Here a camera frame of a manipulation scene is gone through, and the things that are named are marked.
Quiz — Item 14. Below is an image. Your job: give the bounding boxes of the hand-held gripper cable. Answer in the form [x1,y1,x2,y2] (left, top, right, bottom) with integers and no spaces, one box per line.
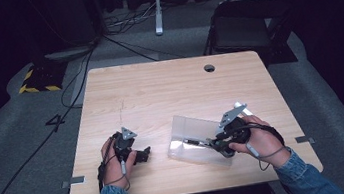
[92,135,133,194]
[227,117,294,176]

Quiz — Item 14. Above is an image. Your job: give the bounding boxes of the person's right hand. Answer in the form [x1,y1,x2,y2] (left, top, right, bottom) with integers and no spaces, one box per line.
[224,110,293,175]

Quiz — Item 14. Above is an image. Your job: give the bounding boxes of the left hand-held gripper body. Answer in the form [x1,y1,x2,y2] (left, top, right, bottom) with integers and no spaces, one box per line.
[109,125,142,168]

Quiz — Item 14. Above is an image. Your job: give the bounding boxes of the bundle of floor cables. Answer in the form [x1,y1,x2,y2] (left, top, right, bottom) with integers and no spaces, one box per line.
[101,0,167,37]

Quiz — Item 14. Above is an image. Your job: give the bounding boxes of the left hand-held gripper cable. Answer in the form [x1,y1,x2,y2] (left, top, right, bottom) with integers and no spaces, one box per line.
[92,135,133,194]

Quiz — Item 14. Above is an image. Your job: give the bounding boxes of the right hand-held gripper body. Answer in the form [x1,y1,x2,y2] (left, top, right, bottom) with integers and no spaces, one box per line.
[211,101,255,150]

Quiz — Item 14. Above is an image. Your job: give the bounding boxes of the white glue stick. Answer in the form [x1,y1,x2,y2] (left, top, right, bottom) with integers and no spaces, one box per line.
[233,100,254,119]

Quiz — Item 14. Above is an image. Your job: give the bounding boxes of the right hand-held gripper cable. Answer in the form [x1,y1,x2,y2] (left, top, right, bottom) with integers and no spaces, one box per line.
[227,117,294,176]

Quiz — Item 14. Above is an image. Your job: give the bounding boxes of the clear plastic pencil case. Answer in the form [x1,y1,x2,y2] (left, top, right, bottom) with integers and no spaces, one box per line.
[162,108,238,175]

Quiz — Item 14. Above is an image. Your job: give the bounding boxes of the thin black floor cable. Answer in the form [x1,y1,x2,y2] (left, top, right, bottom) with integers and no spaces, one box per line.
[102,24,187,69]

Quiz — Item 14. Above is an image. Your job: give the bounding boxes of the black yellow striped base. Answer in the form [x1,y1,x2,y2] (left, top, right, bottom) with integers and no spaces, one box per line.
[15,58,72,97]

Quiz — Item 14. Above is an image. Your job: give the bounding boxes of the black folding chair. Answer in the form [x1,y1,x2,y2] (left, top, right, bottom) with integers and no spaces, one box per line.
[196,0,301,74]

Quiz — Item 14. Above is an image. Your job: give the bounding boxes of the long black floor cable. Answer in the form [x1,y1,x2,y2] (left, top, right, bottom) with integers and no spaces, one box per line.
[0,34,126,194]

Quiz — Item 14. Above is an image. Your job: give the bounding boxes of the grey stand base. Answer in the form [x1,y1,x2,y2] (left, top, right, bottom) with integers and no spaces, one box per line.
[42,44,98,65]

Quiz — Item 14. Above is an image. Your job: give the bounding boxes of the person's left hand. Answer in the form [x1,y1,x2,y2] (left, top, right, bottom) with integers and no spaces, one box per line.
[99,133,142,192]

